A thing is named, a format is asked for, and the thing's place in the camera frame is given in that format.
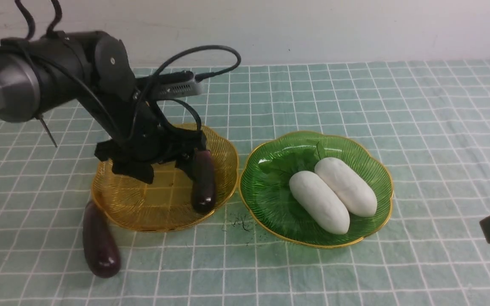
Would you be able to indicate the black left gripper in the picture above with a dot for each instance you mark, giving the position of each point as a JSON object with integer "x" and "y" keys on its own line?
{"x": 141, "y": 135}

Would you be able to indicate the dark purple eggplant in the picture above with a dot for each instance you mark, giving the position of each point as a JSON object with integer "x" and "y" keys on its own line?
{"x": 100, "y": 249}
{"x": 203, "y": 197}

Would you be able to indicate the white radish with leaves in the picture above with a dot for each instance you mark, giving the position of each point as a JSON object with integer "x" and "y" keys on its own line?
{"x": 354, "y": 192}
{"x": 324, "y": 206}

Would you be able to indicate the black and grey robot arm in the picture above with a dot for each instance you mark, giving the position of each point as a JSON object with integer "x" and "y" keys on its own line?
{"x": 37, "y": 76}

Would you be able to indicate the amber plastic scalloped plate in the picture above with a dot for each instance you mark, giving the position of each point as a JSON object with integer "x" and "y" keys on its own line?
{"x": 165, "y": 205}

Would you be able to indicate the green plastic scalloped plate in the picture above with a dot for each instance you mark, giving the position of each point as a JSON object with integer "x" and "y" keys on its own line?
{"x": 263, "y": 187}

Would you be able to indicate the green checked tablecloth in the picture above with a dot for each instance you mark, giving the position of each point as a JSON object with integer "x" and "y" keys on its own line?
{"x": 427, "y": 122}

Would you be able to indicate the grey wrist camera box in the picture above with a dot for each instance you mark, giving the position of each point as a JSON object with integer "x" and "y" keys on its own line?
{"x": 174, "y": 85}

